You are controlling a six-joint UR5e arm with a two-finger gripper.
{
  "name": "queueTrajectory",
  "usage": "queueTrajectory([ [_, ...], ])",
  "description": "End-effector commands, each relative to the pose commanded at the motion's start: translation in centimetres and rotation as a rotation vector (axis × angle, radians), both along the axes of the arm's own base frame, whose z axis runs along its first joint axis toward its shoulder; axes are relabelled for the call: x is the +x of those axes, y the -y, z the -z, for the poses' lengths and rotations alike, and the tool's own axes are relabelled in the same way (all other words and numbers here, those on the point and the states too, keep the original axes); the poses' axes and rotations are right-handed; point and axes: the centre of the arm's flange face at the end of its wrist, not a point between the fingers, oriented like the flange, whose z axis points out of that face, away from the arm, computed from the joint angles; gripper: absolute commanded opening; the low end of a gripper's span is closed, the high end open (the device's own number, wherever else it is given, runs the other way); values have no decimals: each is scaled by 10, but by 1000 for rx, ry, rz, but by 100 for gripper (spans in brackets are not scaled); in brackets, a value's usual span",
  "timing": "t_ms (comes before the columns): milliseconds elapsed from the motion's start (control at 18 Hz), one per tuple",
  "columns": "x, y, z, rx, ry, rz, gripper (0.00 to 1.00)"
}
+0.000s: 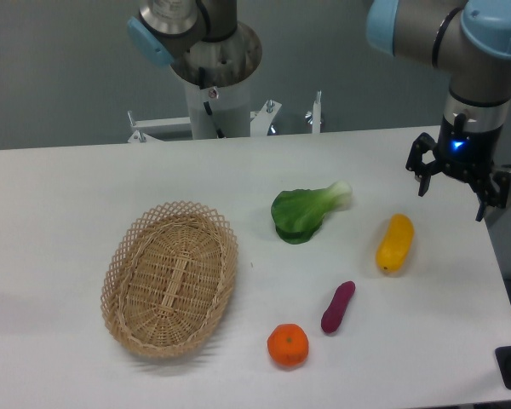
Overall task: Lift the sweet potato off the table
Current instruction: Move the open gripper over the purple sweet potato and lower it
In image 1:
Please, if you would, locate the oval wicker basket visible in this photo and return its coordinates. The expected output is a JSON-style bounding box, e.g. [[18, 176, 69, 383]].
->
[[100, 201, 238, 359]]

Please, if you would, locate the green bok choy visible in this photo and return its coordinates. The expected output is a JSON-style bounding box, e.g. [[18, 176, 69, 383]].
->
[[271, 181, 353, 245]]

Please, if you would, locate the yellow mango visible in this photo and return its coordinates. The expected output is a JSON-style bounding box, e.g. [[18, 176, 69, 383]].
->
[[375, 214, 415, 274]]

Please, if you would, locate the purple sweet potato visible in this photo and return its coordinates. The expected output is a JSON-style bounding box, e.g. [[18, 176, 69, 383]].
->
[[320, 281, 356, 334]]

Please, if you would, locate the white metal mounting frame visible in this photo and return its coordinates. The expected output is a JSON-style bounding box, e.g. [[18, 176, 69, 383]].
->
[[127, 90, 324, 143]]

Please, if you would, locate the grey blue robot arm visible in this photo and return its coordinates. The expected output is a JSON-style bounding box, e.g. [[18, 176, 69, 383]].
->
[[366, 1, 511, 221]]

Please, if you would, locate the orange tangerine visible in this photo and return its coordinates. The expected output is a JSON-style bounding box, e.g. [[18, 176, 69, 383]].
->
[[267, 323, 309, 367]]

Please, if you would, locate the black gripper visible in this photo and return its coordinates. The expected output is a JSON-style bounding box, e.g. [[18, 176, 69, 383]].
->
[[405, 114, 511, 222]]

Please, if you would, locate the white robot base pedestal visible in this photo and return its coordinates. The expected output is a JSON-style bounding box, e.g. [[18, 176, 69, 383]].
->
[[127, 1, 262, 140]]

